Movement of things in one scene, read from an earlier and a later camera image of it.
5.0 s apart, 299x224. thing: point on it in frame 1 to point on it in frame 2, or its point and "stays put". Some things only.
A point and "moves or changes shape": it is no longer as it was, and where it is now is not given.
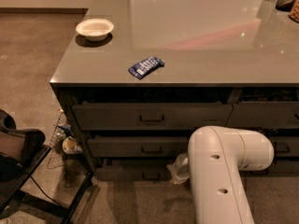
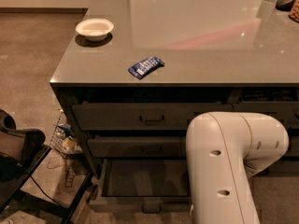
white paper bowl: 94,29 stays put
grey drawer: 134,170 moves or changes shape
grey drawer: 150,116 stays put
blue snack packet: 140,69 stays put
